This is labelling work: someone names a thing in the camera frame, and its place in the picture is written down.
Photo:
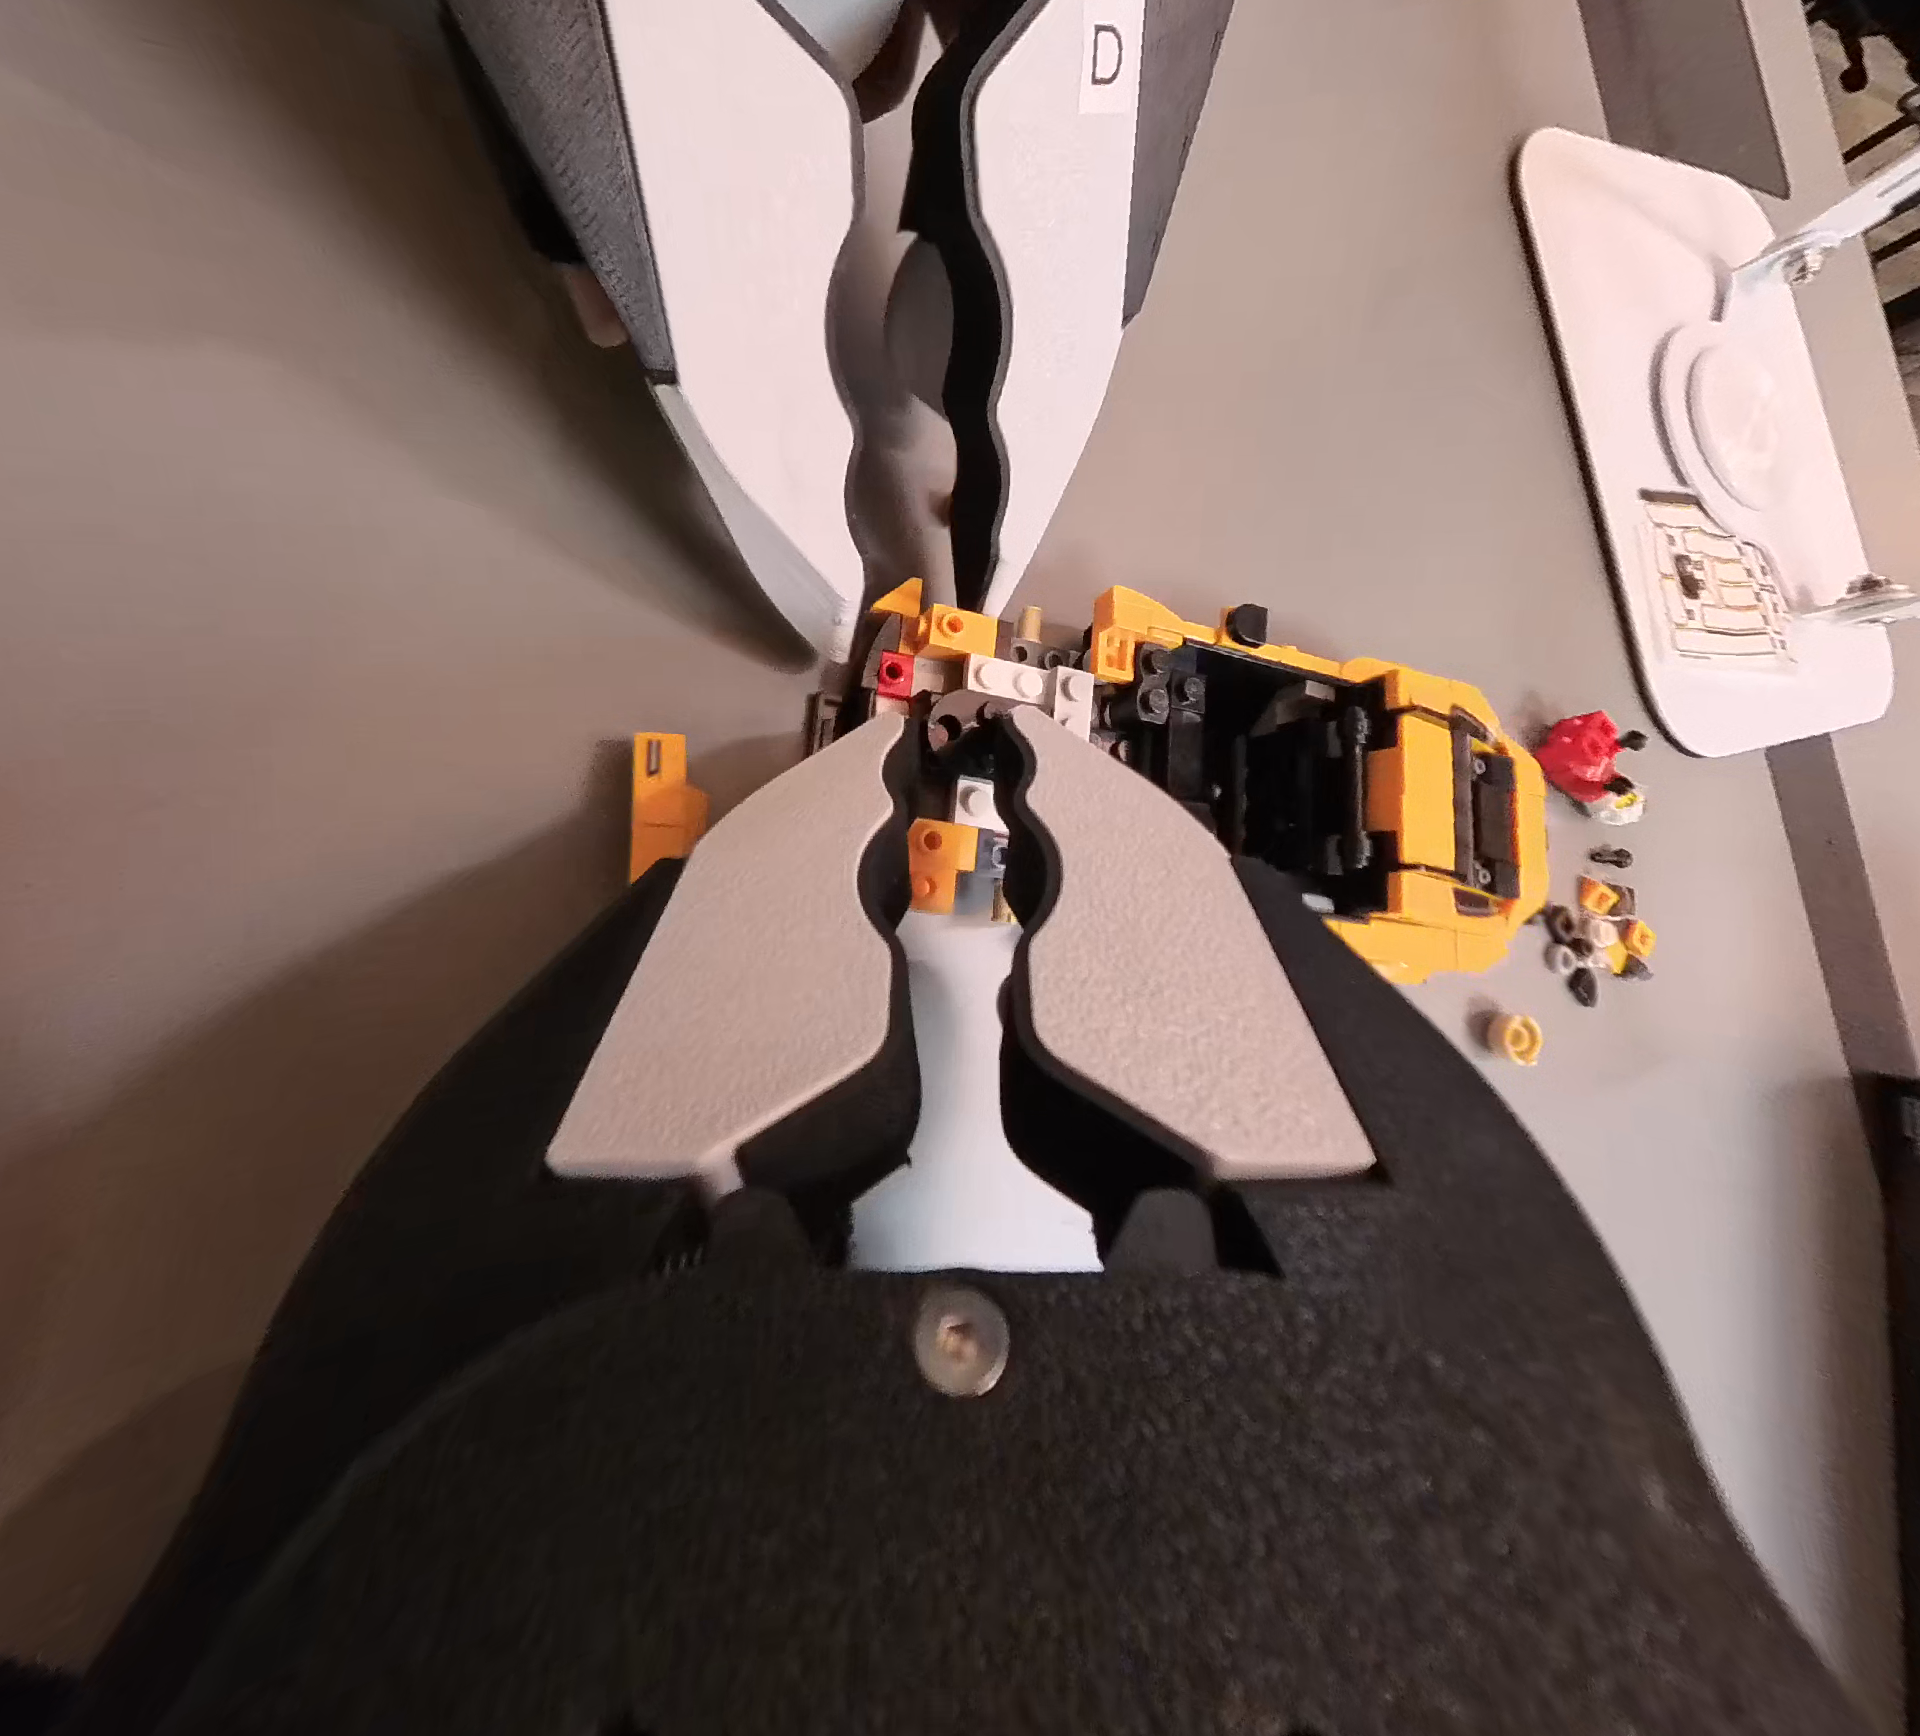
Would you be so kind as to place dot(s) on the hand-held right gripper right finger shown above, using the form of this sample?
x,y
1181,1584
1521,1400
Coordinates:
x,y
1184,1016

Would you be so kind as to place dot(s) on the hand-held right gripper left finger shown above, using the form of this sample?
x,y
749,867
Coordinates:
x,y
721,1000

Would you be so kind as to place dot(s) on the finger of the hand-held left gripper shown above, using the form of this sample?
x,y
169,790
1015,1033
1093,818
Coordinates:
x,y
1064,266
721,191

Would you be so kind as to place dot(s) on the yellow lego car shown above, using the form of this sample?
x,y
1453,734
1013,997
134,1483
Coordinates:
x,y
1425,867

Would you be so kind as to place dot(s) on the yellow lego side panel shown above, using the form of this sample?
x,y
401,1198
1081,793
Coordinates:
x,y
661,821

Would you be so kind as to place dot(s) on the yellow round lego piece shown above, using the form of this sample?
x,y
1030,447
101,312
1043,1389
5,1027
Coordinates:
x,y
1514,1038

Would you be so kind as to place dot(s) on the cluster of tiny lego parts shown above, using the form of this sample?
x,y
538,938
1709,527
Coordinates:
x,y
1599,897

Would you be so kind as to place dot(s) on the red lego minifigure piece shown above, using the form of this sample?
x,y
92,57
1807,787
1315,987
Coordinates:
x,y
1575,746

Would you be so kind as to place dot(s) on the lego sticker sheet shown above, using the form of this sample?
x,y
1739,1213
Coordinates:
x,y
1711,581

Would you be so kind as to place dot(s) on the person's left hand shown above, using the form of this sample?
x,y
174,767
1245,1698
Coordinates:
x,y
923,27

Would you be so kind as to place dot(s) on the white book stand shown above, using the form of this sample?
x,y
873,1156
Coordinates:
x,y
1621,341

